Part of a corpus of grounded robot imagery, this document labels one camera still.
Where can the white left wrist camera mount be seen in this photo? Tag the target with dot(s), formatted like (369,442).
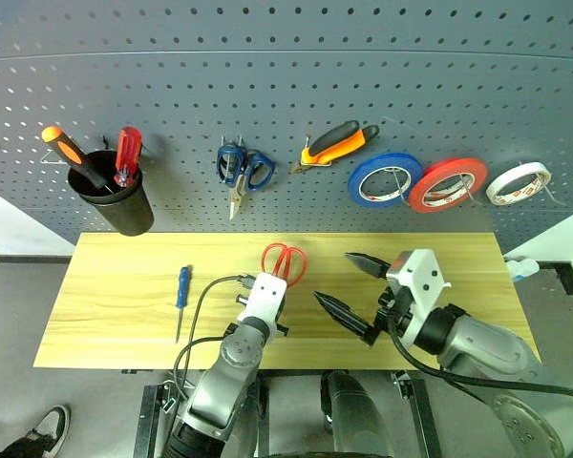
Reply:
(265,298)

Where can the black plastic cup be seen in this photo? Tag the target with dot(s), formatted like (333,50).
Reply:
(124,210)

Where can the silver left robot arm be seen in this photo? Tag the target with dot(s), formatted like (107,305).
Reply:
(234,362)

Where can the white tape roll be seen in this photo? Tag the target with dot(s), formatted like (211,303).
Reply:
(494,195)

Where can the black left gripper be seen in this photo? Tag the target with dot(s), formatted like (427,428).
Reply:
(242,300)

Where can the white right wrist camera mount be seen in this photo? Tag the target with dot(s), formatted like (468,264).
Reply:
(422,276)

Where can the blue tape roll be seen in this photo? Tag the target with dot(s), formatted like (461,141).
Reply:
(363,195)

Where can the metal peg hook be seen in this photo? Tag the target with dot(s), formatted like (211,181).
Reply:
(240,139)
(551,195)
(468,188)
(402,183)
(308,142)

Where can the red tape roll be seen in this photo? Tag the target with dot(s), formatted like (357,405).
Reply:
(420,202)

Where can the black white sneaker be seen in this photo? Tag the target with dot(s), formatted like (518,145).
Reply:
(48,429)

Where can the small blue screwdriver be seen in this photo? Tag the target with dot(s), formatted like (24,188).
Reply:
(183,286)

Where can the orange black pliers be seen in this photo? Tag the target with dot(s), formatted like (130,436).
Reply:
(334,143)

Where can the grey metal pegboard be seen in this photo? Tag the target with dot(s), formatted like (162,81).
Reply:
(286,86)

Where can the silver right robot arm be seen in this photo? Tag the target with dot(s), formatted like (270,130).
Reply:
(487,343)

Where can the black metal table frame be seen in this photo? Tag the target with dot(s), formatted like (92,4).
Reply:
(145,420)

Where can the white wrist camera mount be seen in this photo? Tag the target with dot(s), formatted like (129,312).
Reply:
(265,298)
(422,276)

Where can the clear plastic bottle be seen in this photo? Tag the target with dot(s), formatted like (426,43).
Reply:
(523,269)

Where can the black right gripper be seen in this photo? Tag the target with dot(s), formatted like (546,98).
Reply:
(394,312)

